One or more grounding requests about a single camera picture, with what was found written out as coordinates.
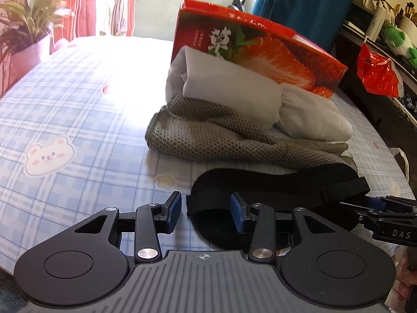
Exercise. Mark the white bottle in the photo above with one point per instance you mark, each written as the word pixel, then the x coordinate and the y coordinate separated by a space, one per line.
pixel 376 24

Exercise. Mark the black eye mask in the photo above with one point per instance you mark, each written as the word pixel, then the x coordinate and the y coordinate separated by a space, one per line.
pixel 260 182

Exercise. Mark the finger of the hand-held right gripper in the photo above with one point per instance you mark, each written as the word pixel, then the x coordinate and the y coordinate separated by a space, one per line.
pixel 374 202
pixel 353 207

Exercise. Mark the red plastic bag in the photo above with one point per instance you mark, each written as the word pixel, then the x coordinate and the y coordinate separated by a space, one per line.
pixel 374 71

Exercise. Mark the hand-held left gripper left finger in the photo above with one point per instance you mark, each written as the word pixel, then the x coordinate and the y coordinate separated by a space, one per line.
pixel 176 209

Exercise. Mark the blue checked bed sheet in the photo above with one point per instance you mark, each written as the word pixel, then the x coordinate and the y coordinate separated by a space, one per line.
pixel 81 120

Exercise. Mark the potted green plant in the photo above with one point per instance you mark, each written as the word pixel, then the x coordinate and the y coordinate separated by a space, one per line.
pixel 29 22

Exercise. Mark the grey knit cloth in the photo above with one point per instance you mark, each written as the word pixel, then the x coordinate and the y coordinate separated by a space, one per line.
pixel 211 137

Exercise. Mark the person's right hand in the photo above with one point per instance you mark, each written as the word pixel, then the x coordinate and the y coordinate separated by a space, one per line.
pixel 404 277

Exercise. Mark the white round container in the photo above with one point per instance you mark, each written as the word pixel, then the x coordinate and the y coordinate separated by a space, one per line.
pixel 409 27

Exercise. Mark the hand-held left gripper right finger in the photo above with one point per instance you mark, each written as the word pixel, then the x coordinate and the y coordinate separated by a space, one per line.
pixel 237 212

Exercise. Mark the green plush toy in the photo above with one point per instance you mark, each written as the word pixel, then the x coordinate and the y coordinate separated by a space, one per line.
pixel 399 39

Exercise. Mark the pink curtain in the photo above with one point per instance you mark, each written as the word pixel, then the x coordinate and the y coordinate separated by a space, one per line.
pixel 81 6

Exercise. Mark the teal hanging cloth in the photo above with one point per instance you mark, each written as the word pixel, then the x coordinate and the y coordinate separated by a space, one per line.
pixel 303 6

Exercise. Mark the white folded cloth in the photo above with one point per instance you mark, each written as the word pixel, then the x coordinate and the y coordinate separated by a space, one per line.
pixel 224 88

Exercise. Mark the white rolled cloth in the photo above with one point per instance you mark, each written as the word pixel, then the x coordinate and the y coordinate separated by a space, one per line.
pixel 316 117

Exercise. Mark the red strawberry print box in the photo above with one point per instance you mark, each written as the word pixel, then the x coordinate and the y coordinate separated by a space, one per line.
pixel 267 49

